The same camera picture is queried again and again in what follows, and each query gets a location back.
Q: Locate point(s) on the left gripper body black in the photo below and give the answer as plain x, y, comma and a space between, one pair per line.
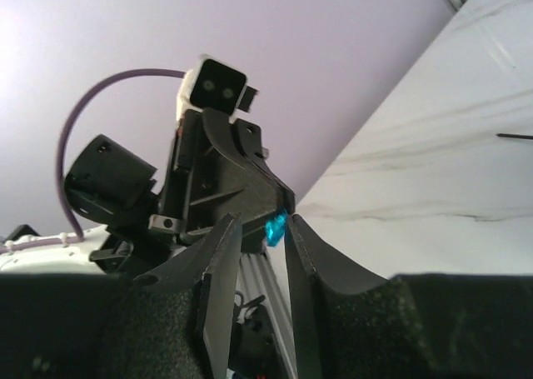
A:
186, 209

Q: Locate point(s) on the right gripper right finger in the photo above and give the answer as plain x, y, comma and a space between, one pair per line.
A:
315, 268

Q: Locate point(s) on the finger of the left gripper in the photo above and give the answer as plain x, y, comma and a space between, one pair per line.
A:
245, 184

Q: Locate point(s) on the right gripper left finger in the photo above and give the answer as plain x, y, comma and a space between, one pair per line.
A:
193, 311

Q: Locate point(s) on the blue fuse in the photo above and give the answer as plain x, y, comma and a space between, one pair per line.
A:
275, 229

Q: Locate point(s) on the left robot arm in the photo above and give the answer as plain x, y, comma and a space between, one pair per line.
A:
114, 189

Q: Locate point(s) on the aluminium front rail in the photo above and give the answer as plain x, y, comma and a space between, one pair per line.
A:
256, 278

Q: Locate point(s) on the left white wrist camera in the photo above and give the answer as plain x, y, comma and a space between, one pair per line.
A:
216, 85

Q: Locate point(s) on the red handled screwdriver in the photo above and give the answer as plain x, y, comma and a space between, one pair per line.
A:
515, 136

